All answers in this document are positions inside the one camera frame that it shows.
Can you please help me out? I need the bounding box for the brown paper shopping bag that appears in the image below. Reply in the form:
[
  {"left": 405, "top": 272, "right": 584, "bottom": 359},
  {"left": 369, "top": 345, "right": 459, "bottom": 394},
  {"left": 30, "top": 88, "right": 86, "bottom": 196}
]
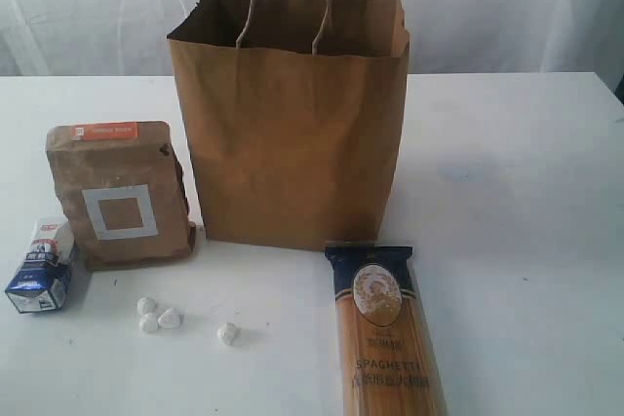
[{"left": 168, "top": 0, "right": 410, "bottom": 250}]

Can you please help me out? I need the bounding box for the brown kraft pouch orange label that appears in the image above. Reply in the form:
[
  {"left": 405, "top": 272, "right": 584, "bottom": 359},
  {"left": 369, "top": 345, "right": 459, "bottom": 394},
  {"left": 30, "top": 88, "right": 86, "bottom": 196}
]
[{"left": 45, "top": 121, "right": 195, "bottom": 271}]

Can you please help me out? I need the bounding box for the blue white milk carton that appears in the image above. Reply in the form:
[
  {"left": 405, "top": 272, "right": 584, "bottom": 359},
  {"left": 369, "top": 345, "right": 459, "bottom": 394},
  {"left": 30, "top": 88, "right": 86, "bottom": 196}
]
[{"left": 5, "top": 218, "right": 79, "bottom": 314}]

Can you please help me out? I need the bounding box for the white pebble candy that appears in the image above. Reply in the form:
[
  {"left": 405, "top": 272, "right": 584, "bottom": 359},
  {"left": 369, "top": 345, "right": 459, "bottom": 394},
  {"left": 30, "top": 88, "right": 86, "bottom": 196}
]
[
  {"left": 136, "top": 297, "right": 157, "bottom": 317},
  {"left": 157, "top": 308, "right": 182, "bottom": 329},
  {"left": 216, "top": 322, "right": 240, "bottom": 347},
  {"left": 139, "top": 313, "right": 159, "bottom": 333}
]

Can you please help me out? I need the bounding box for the spaghetti packet dark blue top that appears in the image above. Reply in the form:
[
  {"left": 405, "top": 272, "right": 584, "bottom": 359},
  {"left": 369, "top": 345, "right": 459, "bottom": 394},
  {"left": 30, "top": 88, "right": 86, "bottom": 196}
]
[{"left": 325, "top": 245, "right": 448, "bottom": 415}]

